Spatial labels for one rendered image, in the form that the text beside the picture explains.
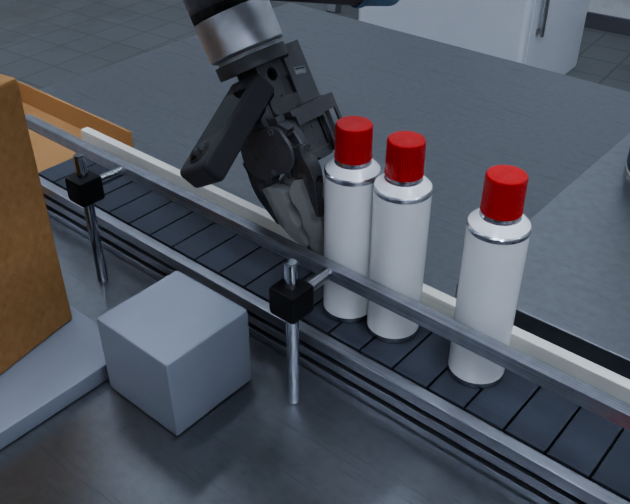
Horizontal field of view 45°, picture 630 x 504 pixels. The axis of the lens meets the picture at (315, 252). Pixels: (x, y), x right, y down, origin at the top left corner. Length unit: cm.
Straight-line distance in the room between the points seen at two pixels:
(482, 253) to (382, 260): 11
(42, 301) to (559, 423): 50
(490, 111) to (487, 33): 179
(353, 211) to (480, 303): 14
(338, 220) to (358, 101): 67
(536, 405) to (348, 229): 23
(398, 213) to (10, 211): 35
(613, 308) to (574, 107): 62
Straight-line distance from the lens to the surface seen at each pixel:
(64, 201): 102
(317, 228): 74
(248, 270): 84
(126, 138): 120
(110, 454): 74
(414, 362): 73
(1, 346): 80
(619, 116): 139
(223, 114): 72
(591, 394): 61
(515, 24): 307
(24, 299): 80
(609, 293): 86
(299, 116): 74
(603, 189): 105
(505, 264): 63
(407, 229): 67
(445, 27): 320
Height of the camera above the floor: 137
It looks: 35 degrees down
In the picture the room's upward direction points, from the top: straight up
